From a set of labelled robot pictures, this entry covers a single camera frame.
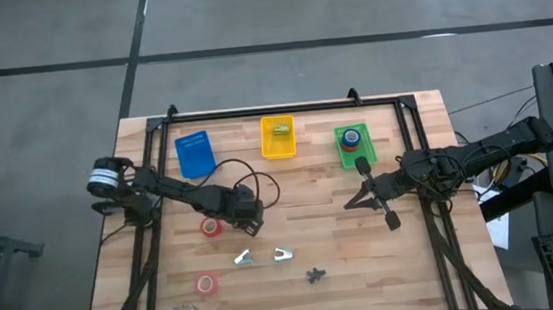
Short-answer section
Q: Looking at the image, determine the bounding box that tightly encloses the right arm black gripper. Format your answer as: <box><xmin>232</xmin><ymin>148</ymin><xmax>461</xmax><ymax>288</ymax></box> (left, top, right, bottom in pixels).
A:
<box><xmin>340</xmin><ymin>152</ymin><xmax>415</xmax><ymax>236</ymax></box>

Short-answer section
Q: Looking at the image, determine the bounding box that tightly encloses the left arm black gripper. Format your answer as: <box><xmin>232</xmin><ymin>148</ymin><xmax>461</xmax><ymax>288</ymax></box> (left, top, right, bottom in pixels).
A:
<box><xmin>226</xmin><ymin>181</ymin><xmax>267</xmax><ymax>239</ymax></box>

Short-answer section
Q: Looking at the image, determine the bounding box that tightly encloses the blue tape roll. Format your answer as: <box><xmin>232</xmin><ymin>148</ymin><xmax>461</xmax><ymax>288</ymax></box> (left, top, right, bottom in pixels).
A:
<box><xmin>339</xmin><ymin>127</ymin><xmax>363</xmax><ymax>149</ymax></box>

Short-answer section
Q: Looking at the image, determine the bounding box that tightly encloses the green plastic basket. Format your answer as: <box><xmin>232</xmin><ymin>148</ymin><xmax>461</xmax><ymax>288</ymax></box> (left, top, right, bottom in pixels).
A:
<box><xmin>332</xmin><ymin>121</ymin><xmax>380</xmax><ymax>172</ymax></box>

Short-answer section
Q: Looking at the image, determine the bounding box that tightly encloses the small black toy figure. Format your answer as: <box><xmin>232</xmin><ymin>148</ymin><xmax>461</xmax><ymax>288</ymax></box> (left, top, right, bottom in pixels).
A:
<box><xmin>304</xmin><ymin>266</ymin><xmax>328</xmax><ymax>285</ymax></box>

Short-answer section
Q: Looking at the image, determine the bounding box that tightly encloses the yellow plastic basket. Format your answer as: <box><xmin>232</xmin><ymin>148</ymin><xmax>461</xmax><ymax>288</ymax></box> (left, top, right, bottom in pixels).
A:
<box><xmin>258</xmin><ymin>113</ymin><xmax>299</xmax><ymax>161</ymax></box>

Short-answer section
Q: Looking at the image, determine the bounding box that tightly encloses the blue plastic basket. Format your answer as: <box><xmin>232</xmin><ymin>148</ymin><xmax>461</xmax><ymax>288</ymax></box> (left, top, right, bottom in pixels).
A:
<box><xmin>172</xmin><ymin>128</ymin><xmax>218</xmax><ymax>182</ymax></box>

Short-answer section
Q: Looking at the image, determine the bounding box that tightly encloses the white paper sheet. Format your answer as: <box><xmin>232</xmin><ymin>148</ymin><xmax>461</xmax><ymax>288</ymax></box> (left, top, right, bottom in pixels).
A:
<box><xmin>485</xmin><ymin>212</ymin><xmax>515</xmax><ymax>253</ymax></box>

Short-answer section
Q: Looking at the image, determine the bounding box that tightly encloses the black desk bar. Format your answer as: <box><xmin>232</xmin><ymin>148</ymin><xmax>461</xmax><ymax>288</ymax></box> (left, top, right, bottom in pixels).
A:
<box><xmin>476</xmin><ymin>165</ymin><xmax>553</xmax><ymax>223</ymax></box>

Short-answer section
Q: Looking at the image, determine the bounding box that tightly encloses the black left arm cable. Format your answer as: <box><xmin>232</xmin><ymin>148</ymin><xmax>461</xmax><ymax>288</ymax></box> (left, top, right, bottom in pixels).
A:
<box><xmin>205</xmin><ymin>153</ymin><xmax>283</xmax><ymax>216</ymax></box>

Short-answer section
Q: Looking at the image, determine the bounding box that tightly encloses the black table frame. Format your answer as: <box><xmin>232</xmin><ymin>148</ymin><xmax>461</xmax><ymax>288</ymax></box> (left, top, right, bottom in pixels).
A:
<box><xmin>71</xmin><ymin>76</ymin><xmax>505</xmax><ymax>310</ymax></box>

